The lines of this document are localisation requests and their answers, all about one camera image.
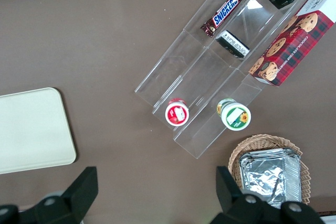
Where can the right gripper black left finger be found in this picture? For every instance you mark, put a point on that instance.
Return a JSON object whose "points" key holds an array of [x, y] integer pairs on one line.
{"points": [[71, 197]]}

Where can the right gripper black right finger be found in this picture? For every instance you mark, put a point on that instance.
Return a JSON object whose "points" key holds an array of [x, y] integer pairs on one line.
{"points": [[244, 205]]}

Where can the wicker basket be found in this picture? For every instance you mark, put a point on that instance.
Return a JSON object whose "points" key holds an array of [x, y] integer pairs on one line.
{"points": [[262, 141]]}

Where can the cream plastic tray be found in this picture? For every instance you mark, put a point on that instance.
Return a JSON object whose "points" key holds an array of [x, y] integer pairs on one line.
{"points": [[31, 129]]}

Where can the aluminium foil container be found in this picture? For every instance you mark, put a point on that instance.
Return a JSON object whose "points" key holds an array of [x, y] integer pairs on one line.
{"points": [[270, 176]]}

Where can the green sunflower-lid cup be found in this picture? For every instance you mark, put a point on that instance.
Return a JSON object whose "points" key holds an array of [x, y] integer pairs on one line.
{"points": [[235, 116]]}

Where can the red-lid small cup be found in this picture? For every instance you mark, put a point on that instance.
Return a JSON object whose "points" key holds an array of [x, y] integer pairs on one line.
{"points": [[177, 113]]}

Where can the clear acrylic tiered shelf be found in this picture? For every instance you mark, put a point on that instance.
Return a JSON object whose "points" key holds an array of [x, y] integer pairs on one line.
{"points": [[199, 77]]}

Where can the small black white-label box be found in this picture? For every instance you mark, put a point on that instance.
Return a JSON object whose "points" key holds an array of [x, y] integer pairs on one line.
{"points": [[233, 45]]}

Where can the red tartan shortbread cookie box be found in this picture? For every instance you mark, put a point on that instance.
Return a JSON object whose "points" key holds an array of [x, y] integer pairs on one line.
{"points": [[294, 43]]}

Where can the Snickers chocolate bar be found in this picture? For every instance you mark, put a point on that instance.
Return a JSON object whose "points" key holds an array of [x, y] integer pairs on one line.
{"points": [[225, 11]]}

